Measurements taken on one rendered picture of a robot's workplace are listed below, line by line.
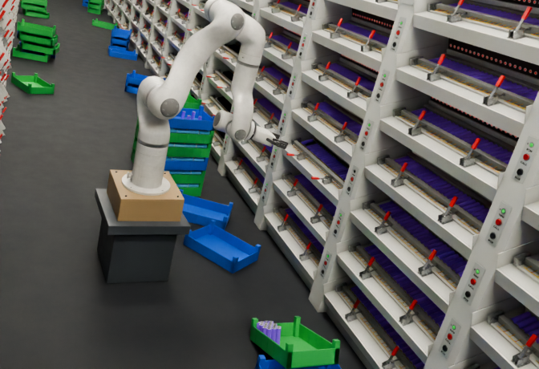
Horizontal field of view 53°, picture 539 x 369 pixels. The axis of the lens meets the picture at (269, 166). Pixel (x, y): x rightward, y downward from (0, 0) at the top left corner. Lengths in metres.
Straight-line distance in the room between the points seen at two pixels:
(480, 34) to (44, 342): 1.67
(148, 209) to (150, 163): 0.18
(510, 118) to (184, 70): 1.10
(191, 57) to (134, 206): 0.60
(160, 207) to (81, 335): 0.53
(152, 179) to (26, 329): 0.67
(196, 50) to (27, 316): 1.10
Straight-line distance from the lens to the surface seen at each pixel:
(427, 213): 1.83
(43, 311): 2.11
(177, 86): 2.00
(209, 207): 2.98
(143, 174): 2.13
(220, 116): 2.20
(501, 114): 1.64
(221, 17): 1.99
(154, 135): 2.07
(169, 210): 2.16
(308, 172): 2.47
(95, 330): 2.04
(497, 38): 1.71
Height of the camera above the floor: 1.27
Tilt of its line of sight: 19 degrees down
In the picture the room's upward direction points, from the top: 14 degrees clockwise
